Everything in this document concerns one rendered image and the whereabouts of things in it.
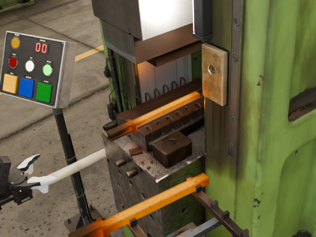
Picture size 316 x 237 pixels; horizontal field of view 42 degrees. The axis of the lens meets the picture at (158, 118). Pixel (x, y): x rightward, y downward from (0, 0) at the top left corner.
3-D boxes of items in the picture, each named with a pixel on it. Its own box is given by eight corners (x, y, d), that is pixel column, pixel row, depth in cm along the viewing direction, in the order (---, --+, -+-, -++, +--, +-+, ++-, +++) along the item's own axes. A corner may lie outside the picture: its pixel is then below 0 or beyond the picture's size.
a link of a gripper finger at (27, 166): (35, 163, 142) (20, 181, 135) (31, 150, 139) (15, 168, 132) (43, 165, 141) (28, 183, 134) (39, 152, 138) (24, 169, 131)
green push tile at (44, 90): (48, 102, 170) (51, 85, 168) (35, 99, 173) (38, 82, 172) (51, 102, 171) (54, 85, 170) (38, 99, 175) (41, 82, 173)
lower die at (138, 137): (146, 152, 148) (144, 133, 143) (118, 128, 162) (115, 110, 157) (231, 109, 167) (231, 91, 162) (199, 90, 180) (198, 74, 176)
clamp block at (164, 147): (166, 169, 139) (165, 154, 136) (152, 157, 145) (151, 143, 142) (193, 154, 145) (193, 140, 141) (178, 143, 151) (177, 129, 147)
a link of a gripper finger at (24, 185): (43, 179, 129) (16, 180, 130) (42, 175, 128) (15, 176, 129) (40, 189, 125) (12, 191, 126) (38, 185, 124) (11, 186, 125)
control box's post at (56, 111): (85, 228, 239) (42, 62, 178) (82, 224, 242) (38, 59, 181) (91, 225, 241) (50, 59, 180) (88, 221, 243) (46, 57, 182)
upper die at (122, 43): (136, 65, 128) (133, 36, 122) (105, 45, 142) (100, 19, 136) (233, 27, 147) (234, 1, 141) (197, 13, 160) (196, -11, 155)
